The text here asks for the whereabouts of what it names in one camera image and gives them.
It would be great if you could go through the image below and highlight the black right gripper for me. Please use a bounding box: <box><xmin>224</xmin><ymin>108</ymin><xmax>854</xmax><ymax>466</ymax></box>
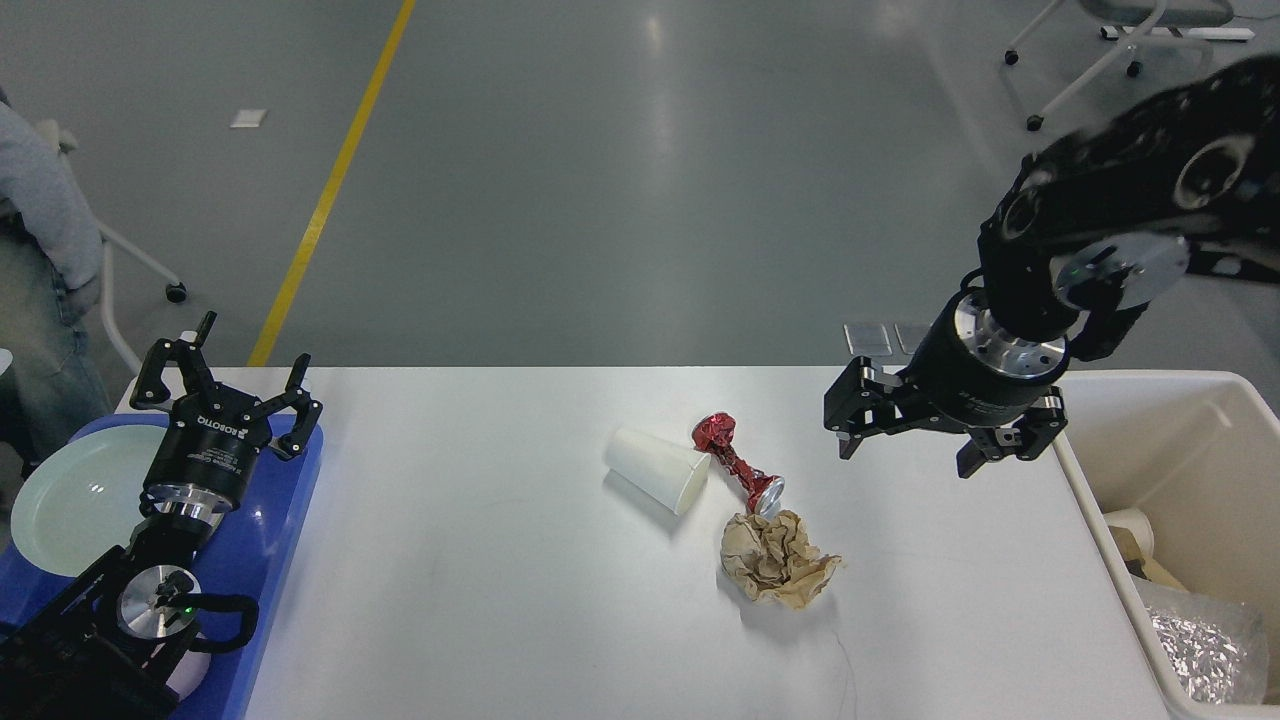
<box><xmin>823</xmin><ymin>295</ymin><xmax>1069</xmax><ymax>478</ymax></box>

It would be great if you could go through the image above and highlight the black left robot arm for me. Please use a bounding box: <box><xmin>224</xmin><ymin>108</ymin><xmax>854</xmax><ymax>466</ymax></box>
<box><xmin>3</xmin><ymin>313</ymin><xmax>323</xmax><ymax>719</ymax></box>

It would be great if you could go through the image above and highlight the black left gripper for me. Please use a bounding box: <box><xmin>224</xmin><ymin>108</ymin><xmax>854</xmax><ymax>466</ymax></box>
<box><xmin>131</xmin><ymin>311</ymin><xmax>325</xmax><ymax>516</ymax></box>

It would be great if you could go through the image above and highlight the crushed red can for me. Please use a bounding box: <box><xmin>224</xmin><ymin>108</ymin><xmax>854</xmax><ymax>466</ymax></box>
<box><xmin>691</xmin><ymin>413</ymin><xmax>785</xmax><ymax>518</ymax></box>

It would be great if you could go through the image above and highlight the brown paper ball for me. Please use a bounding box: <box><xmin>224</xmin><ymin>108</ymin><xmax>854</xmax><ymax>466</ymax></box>
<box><xmin>719</xmin><ymin>510</ymin><xmax>844</xmax><ymax>611</ymax></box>

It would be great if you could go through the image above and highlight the brown paper bag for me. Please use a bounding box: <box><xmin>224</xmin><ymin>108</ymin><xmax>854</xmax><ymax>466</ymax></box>
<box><xmin>1137</xmin><ymin>559</ymin><xmax>1189</xmax><ymax>592</ymax></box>

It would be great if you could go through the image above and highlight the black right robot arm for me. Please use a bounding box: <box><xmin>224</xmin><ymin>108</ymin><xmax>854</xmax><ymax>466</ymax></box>
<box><xmin>823</xmin><ymin>53</ymin><xmax>1279</xmax><ymax>478</ymax></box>

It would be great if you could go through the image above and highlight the white floor bar far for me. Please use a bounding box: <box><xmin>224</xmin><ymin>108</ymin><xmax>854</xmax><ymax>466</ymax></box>
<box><xmin>1100</xmin><ymin>26</ymin><xmax>1256</xmax><ymax>44</ymax></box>

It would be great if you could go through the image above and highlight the white paper cup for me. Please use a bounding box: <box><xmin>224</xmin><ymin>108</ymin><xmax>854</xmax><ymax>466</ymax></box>
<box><xmin>605</xmin><ymin>427</ymin><xmax>710</xmax><ymax>516</ymax></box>

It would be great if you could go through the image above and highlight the aluminium foil sheet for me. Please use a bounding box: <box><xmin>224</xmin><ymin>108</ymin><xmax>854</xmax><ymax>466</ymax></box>
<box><xmin>1132</xmin><ymin>577</ymin><xmax>1270</xmax><ymax>705</ymax></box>

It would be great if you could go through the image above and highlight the white chair left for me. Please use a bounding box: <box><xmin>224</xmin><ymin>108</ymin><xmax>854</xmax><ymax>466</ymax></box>
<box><xmin>35</xmin><ymin>119</ymin><xmax>189</xmax><ymax>375</ymax></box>

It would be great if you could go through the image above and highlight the pink mug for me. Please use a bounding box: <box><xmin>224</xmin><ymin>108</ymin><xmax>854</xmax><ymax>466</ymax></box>
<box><xmin>165</xmin><ymin>650</ymin><xmax>211</xmax><ymax>702</ymax></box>

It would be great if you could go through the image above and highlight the seated person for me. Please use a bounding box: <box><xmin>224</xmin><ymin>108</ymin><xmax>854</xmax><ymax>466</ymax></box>
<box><xmin>1</xmin><ymin>100</ymin><xmax>111</xmax><ymax>479</ymax></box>

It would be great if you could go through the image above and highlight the mint green plate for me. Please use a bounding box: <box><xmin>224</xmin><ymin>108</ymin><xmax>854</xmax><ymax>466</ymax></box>
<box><xmin>12</xmin><ymin>424</ymin><xmax>165</xmax><ymax>577</ymax></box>

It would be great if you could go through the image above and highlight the paper cup in bin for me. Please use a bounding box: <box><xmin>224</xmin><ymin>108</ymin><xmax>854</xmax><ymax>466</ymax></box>
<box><xmin>1103</xmin><ymin>507</ymin><xmax>1155</xmax><ymax>560</ymax></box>

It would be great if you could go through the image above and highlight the white office chair right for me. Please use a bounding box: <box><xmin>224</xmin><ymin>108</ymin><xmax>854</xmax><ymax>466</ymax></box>
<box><xmin>1004</xmin><ymin>0</ymin><xmax>1235</xmax><ymax>133</ymax></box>

